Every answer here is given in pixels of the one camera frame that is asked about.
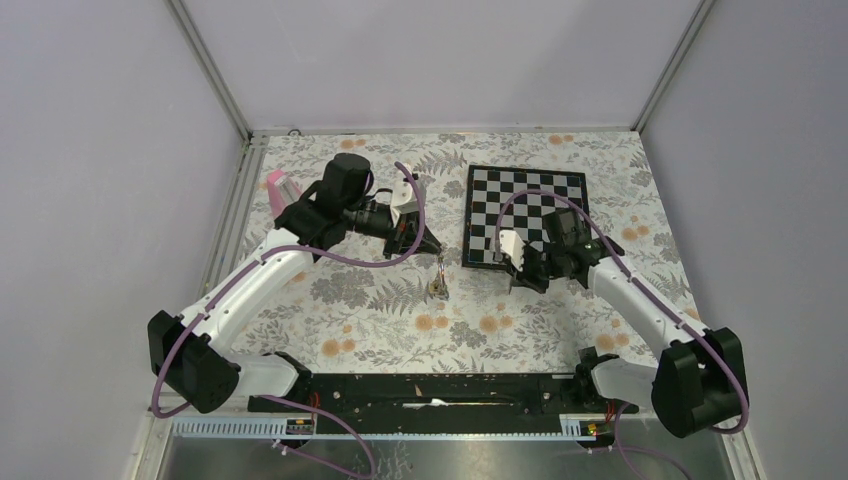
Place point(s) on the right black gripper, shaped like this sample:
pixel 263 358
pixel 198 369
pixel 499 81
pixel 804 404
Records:
pixel 524 276

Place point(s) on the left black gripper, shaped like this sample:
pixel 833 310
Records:
pixel 403 237

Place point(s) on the keyring with coloured keys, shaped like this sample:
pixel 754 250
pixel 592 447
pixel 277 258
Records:
pixel 438 288

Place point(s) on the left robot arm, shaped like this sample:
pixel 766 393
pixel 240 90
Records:
pixel 335 218

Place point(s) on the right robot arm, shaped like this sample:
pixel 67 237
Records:
pixel 699 379

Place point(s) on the black white chessboard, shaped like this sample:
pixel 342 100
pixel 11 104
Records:
pixel 488 187

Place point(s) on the floral table mat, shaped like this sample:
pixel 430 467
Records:
pixel 338 318

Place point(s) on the pink box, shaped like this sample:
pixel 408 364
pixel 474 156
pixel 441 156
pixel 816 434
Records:
pixel 282 190

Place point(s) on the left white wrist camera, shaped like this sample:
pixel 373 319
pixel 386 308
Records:
pixel 405 200

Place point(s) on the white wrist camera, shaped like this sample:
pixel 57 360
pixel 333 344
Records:
pixel 405 200
pixel 511 248

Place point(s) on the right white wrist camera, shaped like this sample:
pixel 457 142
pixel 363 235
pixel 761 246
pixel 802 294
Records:
pixel 511 248

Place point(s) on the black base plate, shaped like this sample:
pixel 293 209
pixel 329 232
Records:
pixel 445 403

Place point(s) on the white cable duct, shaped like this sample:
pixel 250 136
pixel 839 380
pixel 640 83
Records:
pixel 300 428

